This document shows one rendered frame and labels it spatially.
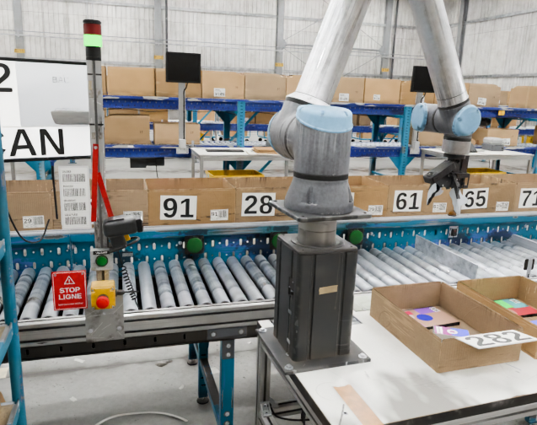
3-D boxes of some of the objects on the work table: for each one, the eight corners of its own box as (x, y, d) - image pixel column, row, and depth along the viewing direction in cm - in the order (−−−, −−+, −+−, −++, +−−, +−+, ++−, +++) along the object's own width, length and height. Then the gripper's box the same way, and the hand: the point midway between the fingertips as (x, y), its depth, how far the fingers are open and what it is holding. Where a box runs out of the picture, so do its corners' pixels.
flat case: (459, 325, 165) (460, 321, 164) (411, 334, 158) (411, 329, 157) (432, 309, 177) (432, 304, 176) (386, 315, 170) (387, 311, 170)
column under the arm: (371, 362, 141) (381, 250, 134) (284, 375, 133) (290, 256, 125) (330, 322, 165) (337, 225, 158) (255, 331, 157) (258, 229, 149)
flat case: (541, 316, 174) (542, 312, 174) (497, 322, 168) (498, 318, 168) (512, 301, 186) (512, 297, 186) (469, 306, 180) (470, 302, 180)
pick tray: (534, 360, 145) (540, 328, 143) (453, 306, 181) (456, 280, 179) (610, 349, 153) (616, 319, 151) (517, 299, 189) (521, 274, 187)
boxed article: (468, 352, 147) (470, 338, 146) (432, 346, 150) (434, 333, 149) (466, 343, 153) (468, 330, 152) (432, 338, 155) (433, 325, 154)
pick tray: (437, 373, 136) (441, 340, 134) (367, 314, 172) (370, 287, 169) (520, 360, 145) (526, 328, 143) (438, 306, 180) (442, 280, 178)
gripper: (488, 158, 165) (477, 217, 169) (444, 149, 182) (436, 202, 187) (469, 158, 161) (459, 217, 166) (426, 149, 178) (418, 203, 183)
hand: (440, 210), depth 175 cm, fingers open, 14 cm apart
